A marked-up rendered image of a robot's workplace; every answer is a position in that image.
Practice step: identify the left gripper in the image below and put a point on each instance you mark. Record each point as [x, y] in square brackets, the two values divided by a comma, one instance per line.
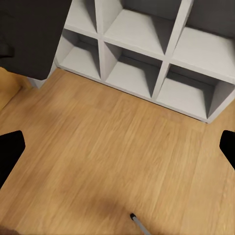
[6, 50]

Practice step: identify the camera tripod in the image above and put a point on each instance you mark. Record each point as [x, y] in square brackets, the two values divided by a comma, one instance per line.
[133, 217]

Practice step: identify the digital camera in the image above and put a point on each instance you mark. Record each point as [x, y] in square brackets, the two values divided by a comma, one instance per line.
[33, 28]

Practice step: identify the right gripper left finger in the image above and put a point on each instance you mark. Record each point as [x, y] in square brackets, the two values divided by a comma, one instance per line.
[12, 146]

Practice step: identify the door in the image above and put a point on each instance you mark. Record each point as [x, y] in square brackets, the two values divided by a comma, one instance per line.
[10, 85]

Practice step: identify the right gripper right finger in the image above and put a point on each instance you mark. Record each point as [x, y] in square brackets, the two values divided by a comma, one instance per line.
[227, 146]

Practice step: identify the bookcase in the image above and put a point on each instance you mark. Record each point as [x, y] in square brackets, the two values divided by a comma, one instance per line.
[173, 42]

